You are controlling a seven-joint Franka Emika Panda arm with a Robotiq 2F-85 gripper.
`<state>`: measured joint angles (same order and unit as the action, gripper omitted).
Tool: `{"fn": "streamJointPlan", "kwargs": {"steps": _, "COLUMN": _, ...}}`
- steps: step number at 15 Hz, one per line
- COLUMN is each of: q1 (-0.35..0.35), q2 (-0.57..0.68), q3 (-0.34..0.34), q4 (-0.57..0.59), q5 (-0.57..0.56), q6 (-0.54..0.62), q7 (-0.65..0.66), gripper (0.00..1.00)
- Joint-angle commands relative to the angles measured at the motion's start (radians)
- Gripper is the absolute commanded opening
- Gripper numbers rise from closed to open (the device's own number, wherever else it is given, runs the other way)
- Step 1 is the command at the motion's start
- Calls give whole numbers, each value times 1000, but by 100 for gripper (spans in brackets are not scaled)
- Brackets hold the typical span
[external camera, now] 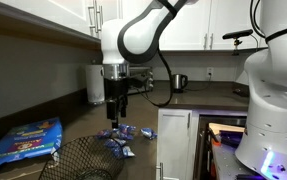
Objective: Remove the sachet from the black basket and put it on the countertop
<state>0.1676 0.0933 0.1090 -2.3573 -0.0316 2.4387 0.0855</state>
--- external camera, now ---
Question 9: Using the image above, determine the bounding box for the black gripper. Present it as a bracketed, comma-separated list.
[103, 77, 130, 130]

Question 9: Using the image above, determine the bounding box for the blue snack sachet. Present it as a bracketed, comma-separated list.
[103, 138, 127, 149]
[116, 123, 137, 141]
[140, 127, 158, 140]
[96, 129, 113, 139]

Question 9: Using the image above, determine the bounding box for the blue sachet with white edge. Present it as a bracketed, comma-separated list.
[111, 145, 136, 159]

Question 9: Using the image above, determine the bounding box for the white cylindrical canister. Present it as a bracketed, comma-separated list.
[85, 64, 106, 105]

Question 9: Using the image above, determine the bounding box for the silver toaster oven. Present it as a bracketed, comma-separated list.
[127, 65, 155, 96]

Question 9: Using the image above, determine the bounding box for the steel electric kettle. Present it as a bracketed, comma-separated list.
[170, 73, 189, 94]

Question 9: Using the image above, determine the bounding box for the white base cabinet door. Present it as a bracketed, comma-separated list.
[156, 109, 193, 180]

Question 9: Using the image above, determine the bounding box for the dark built-in appliance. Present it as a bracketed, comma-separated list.
[195, 114, 247, 180]

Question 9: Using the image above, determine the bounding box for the blue snack value box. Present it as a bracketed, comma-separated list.
[0, 116, 64, 169]

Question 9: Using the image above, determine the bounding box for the orange tool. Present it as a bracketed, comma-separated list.
[209, 131, 222, 148]

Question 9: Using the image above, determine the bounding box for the white upper cabinet door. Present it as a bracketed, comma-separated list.
[211, 0, 264, 52]
[158, 0, 212, 52]

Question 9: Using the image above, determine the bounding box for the light wooden board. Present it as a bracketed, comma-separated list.
[208, 122, 247, 136]

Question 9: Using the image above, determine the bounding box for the dark blue item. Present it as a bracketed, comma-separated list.
[219, 130, 246, 148]

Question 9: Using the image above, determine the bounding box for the grey perforated robot table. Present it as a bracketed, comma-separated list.
[211, 143, 287, 180]

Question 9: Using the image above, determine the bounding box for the small black counter device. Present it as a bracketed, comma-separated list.
[232, 87, 250, 98]

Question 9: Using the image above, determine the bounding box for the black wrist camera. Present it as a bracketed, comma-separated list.
[126, 77, 143, 92]

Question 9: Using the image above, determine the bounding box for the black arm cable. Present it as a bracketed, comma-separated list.
[134, 46, 175, 108]

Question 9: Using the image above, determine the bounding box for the black wire mesh basket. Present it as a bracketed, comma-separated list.
[37, 134, 126, 180]

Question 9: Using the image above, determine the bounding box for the silver drawer bar handle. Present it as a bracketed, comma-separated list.
[155, 162, 164, 180]

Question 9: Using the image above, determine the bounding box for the white upper wall cabinet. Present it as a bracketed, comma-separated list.
[0, 0, 124, 43]

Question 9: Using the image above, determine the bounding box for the black camera on stand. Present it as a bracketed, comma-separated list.
[222, 28, 254, 56]

